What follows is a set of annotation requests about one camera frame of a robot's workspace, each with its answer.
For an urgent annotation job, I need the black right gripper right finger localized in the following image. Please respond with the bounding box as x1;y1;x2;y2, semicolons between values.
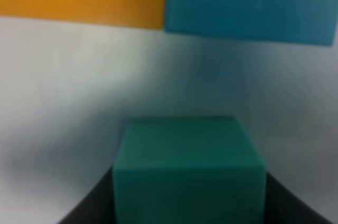
264;173;331;224

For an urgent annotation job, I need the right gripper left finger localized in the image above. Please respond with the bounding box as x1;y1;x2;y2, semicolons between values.
59;168;116;224

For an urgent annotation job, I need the green block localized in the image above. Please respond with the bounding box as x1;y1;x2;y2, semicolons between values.
112;116;267;223

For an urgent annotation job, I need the blue block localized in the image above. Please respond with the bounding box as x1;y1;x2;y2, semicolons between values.
164;0;337;45

